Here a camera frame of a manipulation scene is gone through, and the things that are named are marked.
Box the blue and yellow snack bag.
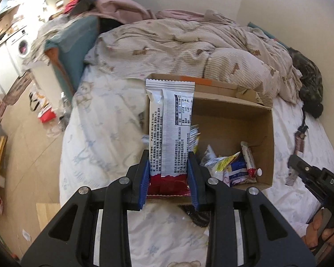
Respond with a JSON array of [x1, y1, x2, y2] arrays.
[[214, 152, 258, 187]]

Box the silver foil bag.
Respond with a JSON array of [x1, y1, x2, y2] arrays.
[[58, 93, 71, 119]]

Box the white and orange shopping bag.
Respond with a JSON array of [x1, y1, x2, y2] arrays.
[[29, 90, 51, 112]]

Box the person's right hand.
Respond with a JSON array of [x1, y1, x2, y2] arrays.
[[301, 207, 334, 256]]

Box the white kitchen cabinets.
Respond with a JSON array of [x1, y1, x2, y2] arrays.
[[0, 43, 18, 95]]

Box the beige striped blanket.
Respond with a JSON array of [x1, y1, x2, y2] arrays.
[[83, 8, 302, 105]]

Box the red bag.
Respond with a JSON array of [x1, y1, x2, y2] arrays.
[[38, 108, 57, 123]]

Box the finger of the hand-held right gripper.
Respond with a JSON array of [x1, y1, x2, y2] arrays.
[[288, 154, 323, 190]]

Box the white floral bed sheet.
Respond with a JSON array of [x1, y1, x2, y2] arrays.
[[58, 64, 334, 267]]

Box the crumpled clear white packet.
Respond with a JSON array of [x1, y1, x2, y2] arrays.
[[200, 145, 221, 171]]

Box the brown patterned rug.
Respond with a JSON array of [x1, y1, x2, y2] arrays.
[[3, 71, 34, 105]]

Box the small white packet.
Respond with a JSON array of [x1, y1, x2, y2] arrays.
[[285, 170, 298, 187]]

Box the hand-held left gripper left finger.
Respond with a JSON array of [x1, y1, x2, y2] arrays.
[[20, 150, 151, 267]]

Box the white washing machine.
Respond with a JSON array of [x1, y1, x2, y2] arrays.
[[6, 26, 35, 74]]

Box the wooden board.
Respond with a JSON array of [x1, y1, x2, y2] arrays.
[[36, 202, 62, 233]]

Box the dark patterned garment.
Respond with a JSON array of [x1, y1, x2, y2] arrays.
[[287, 47, 323, 131]]

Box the cardboard box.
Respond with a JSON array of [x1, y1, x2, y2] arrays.
[[141, 73, 275, 203]]

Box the pink clothes pile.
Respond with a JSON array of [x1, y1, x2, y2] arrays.
[[93, 0, 159, 24]]

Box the teal cushion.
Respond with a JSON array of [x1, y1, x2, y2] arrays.
[[45, 15, 101, 95]]

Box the silver and yellow small packets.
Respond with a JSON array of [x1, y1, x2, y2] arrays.
[[191, 124, 201, 153]]

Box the pink tube snack packet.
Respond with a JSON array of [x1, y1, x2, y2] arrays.
[[240, 141, 262, 176]]

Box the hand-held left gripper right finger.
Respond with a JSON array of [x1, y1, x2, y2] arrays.
[[187, 152, 316, 267]]

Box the white and red packet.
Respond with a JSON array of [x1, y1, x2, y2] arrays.
[[145, 78, 195, 199]]

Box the dark ribbed object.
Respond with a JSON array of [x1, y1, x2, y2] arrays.
[[178, 204, 210, 227]]

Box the white side table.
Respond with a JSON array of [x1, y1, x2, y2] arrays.
[[31, 61, 64, 98]]

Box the patterned table cloth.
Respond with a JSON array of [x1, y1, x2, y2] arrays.
[[24, 19, 70, 67]]

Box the small brown snack packet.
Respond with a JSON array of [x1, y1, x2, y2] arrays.
[[293, 129, 308, 155]]

